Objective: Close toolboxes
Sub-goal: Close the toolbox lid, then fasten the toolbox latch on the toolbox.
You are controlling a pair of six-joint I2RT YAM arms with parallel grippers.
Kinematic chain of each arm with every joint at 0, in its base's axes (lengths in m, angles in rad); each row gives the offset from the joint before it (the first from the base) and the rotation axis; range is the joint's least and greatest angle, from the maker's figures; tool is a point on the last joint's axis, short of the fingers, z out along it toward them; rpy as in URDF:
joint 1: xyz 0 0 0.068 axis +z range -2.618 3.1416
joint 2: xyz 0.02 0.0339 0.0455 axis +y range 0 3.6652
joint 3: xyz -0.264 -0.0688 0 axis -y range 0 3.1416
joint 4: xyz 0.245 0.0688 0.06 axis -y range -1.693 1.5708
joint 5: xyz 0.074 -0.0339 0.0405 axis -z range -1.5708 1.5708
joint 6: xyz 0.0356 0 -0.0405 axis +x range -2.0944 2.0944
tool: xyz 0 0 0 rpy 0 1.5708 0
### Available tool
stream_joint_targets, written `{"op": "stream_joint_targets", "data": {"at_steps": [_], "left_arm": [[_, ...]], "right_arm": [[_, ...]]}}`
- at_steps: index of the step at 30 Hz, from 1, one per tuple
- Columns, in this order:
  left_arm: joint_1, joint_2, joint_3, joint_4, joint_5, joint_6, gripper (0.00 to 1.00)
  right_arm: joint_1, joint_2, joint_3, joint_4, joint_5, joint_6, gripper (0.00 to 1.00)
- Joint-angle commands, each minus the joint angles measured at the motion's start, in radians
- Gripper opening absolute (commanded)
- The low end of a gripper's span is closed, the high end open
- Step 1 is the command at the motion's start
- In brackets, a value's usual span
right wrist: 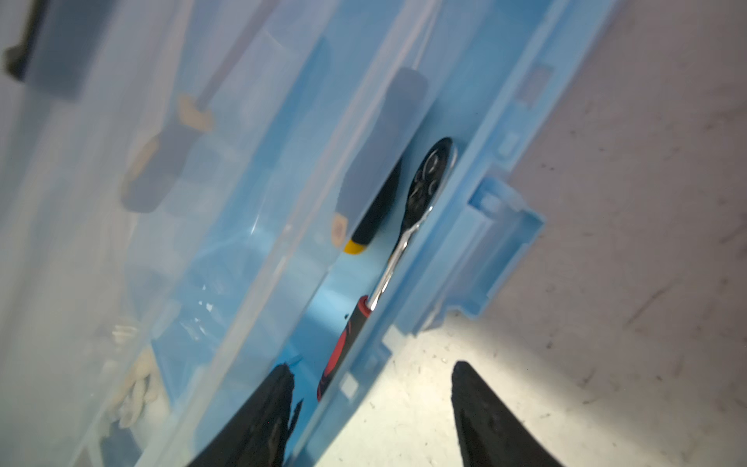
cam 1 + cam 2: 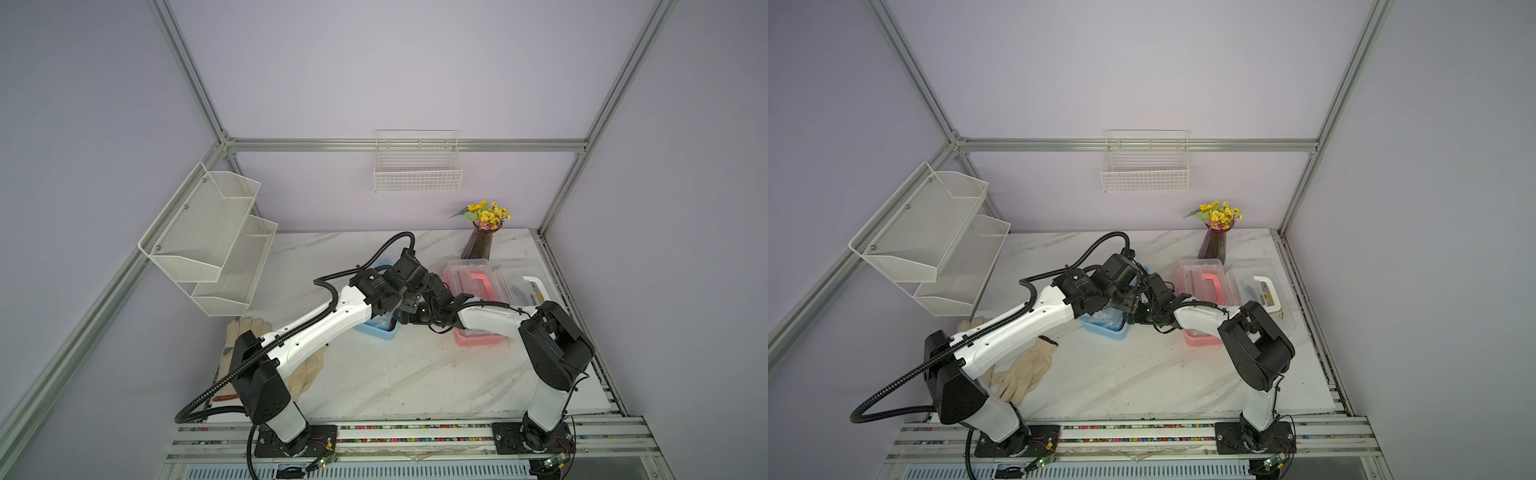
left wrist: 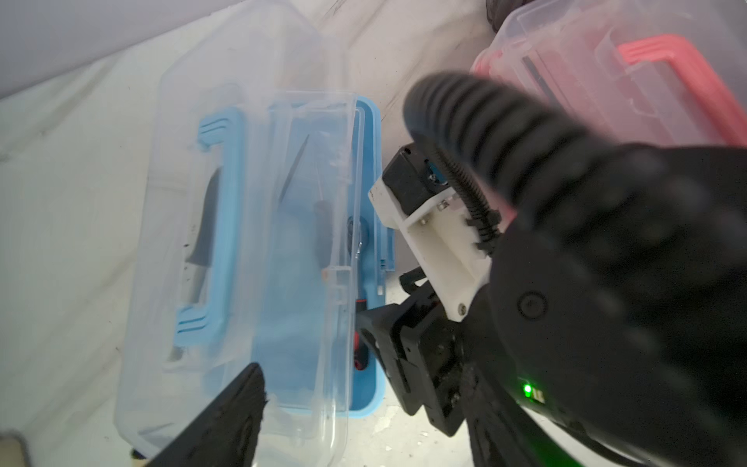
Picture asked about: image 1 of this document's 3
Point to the black tool in blue base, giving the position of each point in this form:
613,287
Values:
376,214

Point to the black screwdriver top tray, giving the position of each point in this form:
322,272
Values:
379,154

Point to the blue tiered toolbox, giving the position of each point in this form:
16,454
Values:
236,272

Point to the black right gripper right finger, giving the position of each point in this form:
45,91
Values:
488,432

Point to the black screwdriver middle tray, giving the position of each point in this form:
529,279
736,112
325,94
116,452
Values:
161,161

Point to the cream knit work glove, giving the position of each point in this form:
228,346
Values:
142,394

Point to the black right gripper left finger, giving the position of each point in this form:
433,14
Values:
257,435

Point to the red black ratchet wrench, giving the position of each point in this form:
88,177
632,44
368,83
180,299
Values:
425,189

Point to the black screwdriver tray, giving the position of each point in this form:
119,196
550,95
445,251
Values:
379,154
161,161

